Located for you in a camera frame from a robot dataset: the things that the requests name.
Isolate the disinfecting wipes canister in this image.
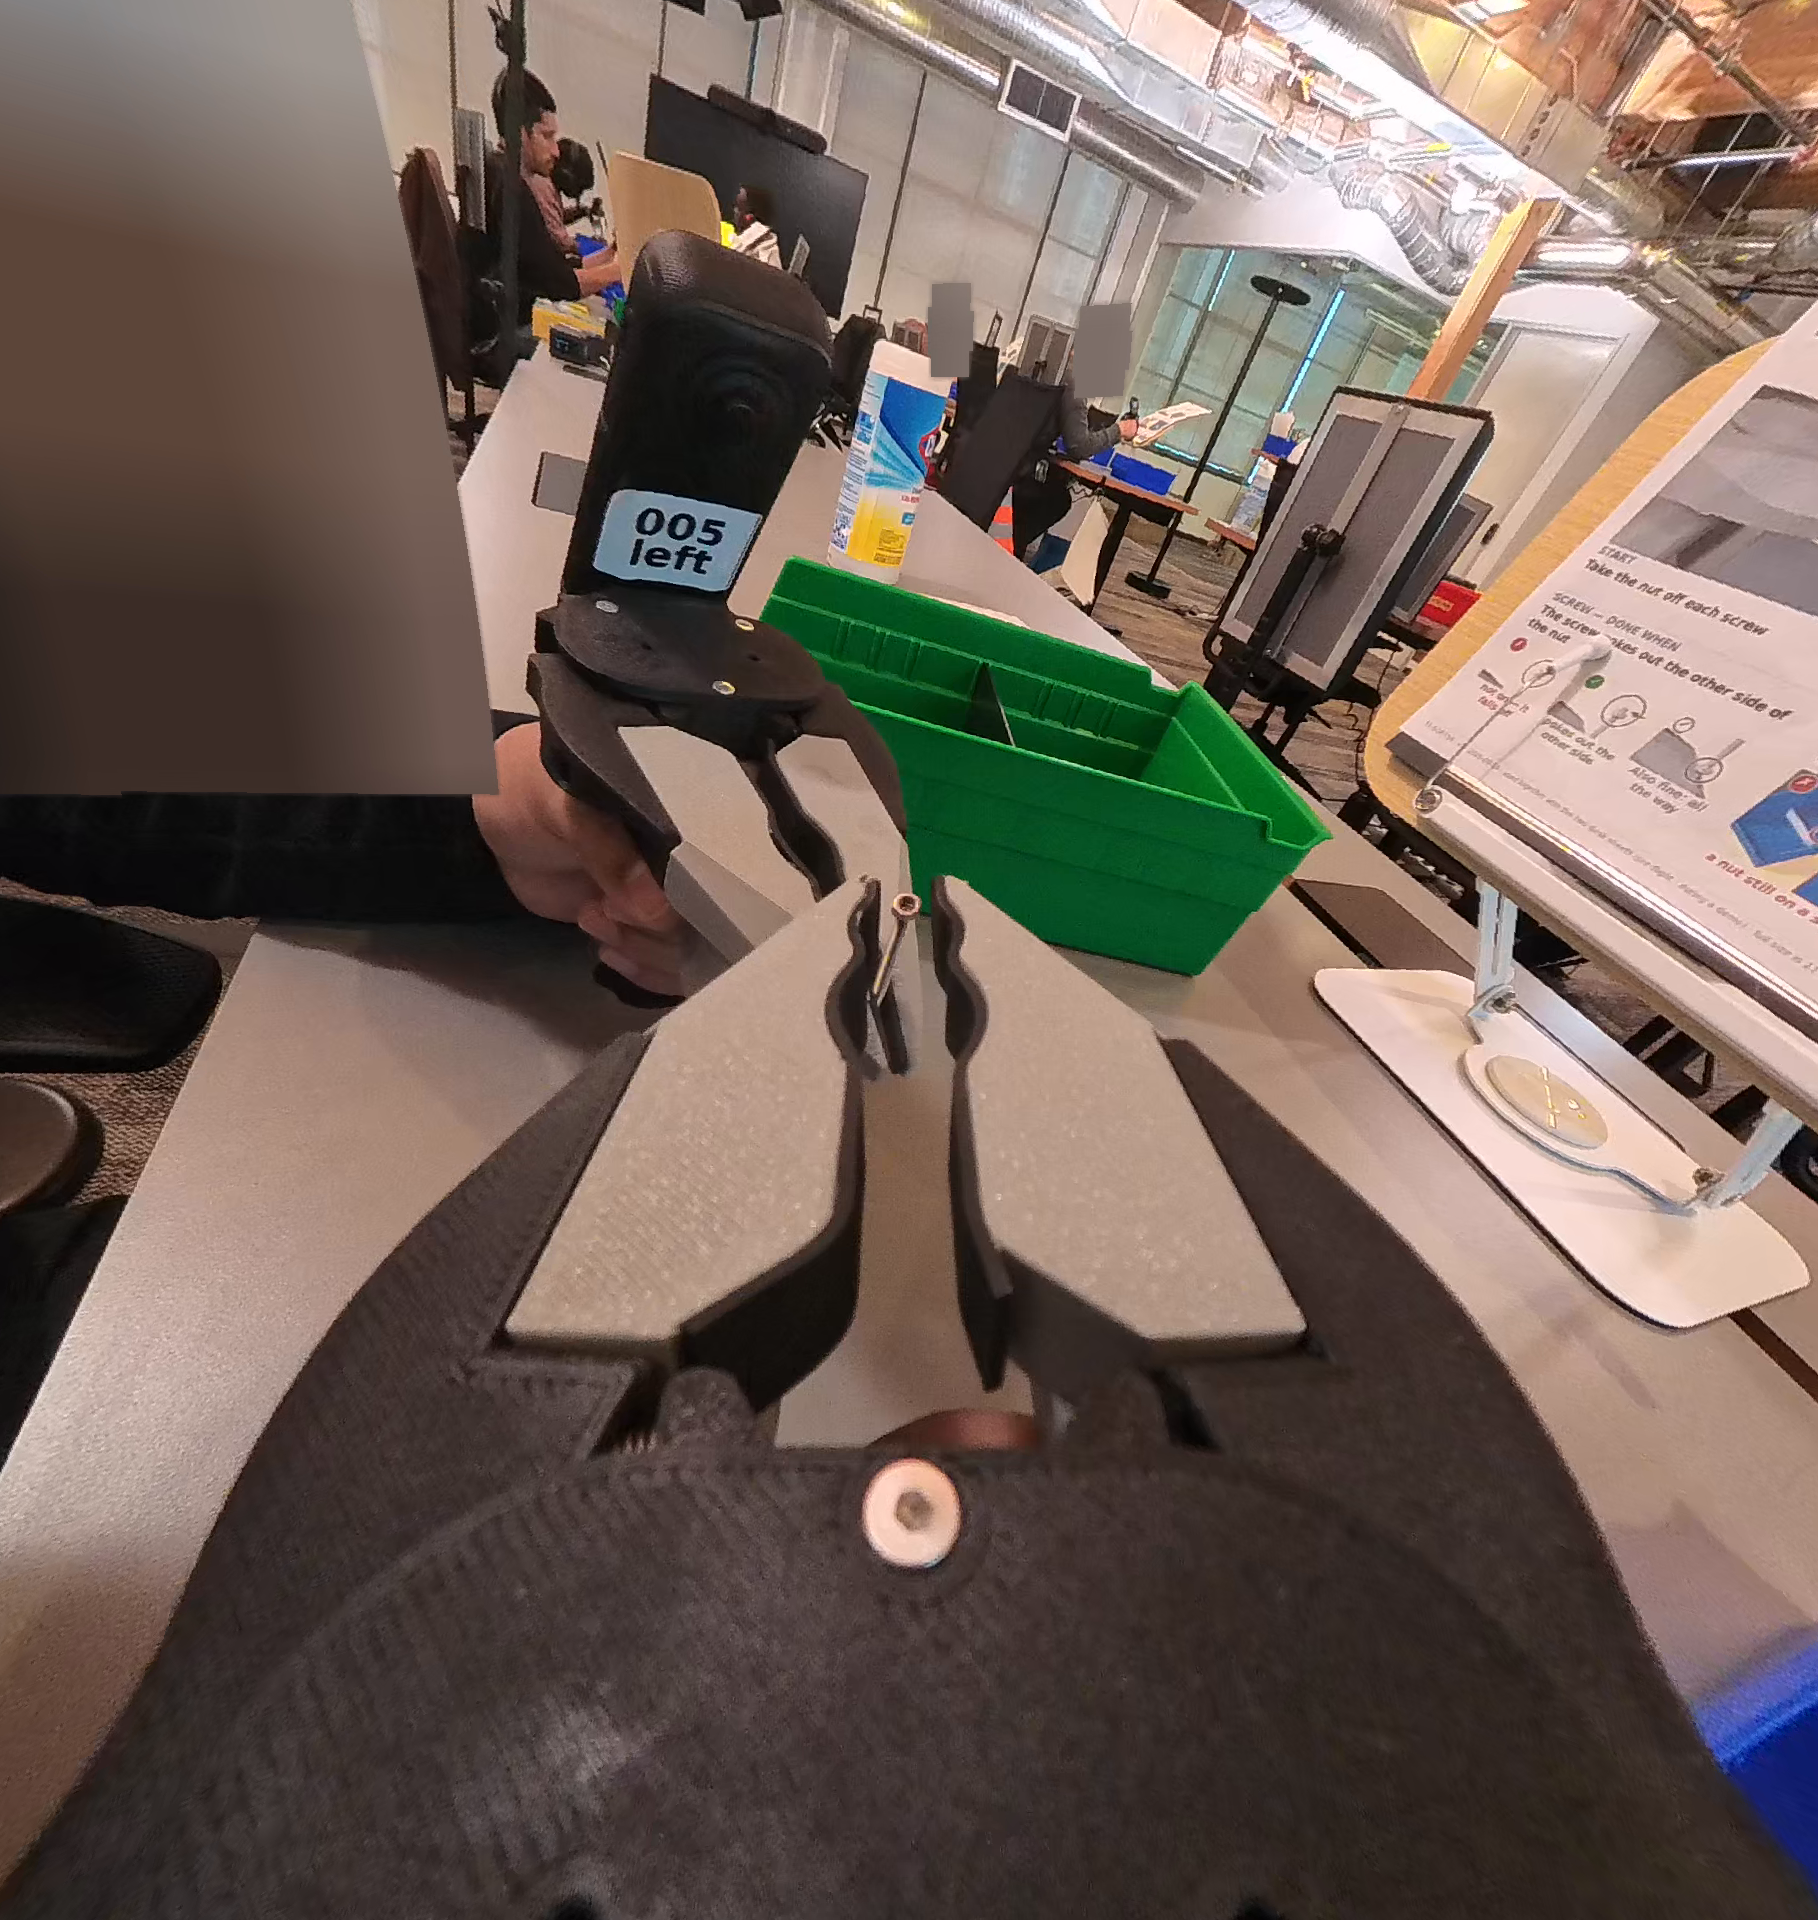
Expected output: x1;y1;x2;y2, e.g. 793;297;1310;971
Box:
826;337;955;586

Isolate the brown hanging coat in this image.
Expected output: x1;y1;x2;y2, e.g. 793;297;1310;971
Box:
398;145;474;439

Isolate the person's left forearm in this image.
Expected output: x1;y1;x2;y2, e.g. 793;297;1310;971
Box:
0;796;520;925

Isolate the printed instruction sheet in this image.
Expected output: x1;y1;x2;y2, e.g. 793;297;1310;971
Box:
1425;278;1818;1023

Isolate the person's left hand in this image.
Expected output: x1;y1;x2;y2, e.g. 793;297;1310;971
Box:
474;737;698;996

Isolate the black screen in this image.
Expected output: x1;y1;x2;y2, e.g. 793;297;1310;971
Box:
642;74;870;315

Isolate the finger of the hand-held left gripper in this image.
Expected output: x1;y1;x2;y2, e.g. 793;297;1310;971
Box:
765;726;915;905
616;723;851;999

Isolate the black high-back chair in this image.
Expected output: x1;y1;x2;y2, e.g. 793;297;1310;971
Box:
939;372;1067;530

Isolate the person's office chair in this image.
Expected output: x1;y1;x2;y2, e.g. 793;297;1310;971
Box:
0;886;230;1224

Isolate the thin metal screw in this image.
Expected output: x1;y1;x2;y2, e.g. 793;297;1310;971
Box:
866;892;926;1075

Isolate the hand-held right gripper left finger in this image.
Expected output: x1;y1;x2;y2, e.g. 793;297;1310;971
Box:
502;877;885;1405

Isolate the brown-topped office table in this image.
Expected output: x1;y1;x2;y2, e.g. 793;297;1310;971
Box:
1051;455;1197;601

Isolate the black desk hatch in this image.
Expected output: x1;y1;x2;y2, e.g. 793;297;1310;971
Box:
1285;877;1480;978

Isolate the white and wooden document stand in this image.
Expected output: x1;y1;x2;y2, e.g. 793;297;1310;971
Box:
1313;337;1818;1329

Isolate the grey desk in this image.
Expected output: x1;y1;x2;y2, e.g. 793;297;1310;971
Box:
0;337;1818;1920

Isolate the green plastic bin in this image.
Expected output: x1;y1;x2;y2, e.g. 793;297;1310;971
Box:
759;554;1335;978

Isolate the grey board on black easel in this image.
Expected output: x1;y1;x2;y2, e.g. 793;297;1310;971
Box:
1201;387;1496;750

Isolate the black floor lamp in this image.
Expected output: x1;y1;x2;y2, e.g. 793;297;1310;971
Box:
1125;273;1313;594

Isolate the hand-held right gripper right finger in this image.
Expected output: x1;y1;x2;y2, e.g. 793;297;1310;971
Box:
930;877;1310;1390

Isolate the tan wooden chair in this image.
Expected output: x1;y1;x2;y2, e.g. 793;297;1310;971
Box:
605;150;724;270

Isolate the large blue plastic bin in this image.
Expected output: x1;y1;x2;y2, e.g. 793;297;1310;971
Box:
1696;1642;1818;1920

